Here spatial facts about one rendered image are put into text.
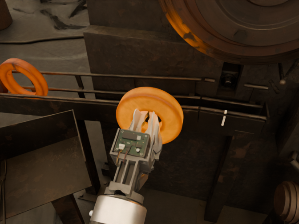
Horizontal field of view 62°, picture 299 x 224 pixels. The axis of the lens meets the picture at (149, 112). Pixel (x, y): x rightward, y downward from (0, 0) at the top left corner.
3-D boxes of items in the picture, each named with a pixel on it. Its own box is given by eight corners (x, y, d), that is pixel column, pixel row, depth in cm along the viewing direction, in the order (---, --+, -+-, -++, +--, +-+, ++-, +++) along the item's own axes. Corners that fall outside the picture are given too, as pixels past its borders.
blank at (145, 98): (113, 84, 55) (107, 93, 53) (182, 86, 52) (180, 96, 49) (126, 134, 65) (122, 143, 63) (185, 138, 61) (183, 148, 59)
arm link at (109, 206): (143, 237, 45) (93, 224, 47) (149, 209, 47) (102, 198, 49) (138, 231, 37) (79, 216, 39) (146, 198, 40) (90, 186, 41)
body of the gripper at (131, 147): (157, 131, 45) (141, 198, 39) (159, 150, 53) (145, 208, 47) (117, 124, 46) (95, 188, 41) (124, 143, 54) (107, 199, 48)
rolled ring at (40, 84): (-11, 74, 93) (-4, 69, 95) (28, 109, 100) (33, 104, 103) (11, 53, 82) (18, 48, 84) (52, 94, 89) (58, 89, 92)
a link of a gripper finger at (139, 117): (149, 93, 52) (138, 132, 47) (151, 108, 57) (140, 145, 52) (135, 91, 52) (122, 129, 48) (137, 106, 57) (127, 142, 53)
